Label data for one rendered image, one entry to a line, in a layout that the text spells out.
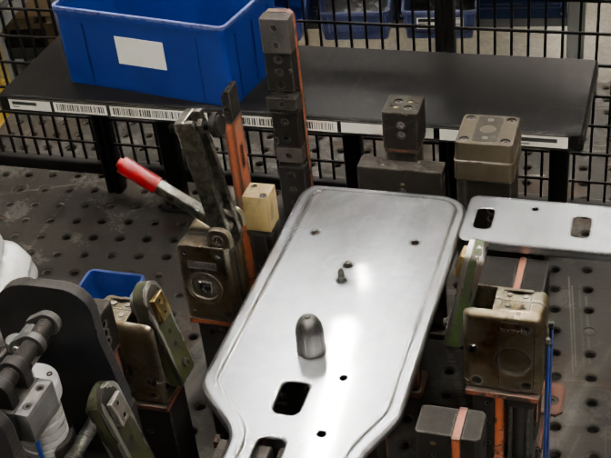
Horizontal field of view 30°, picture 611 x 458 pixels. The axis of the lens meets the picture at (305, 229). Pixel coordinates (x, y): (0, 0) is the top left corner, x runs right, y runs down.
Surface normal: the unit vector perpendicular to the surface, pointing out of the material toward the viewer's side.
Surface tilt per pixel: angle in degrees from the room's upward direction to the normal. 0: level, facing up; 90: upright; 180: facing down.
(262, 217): 90
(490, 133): 0
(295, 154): 90
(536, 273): 0
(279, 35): 90
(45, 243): 0
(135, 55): 90
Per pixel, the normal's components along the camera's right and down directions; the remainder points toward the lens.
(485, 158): -0.29, 0.55
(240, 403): -0.10, -0.81
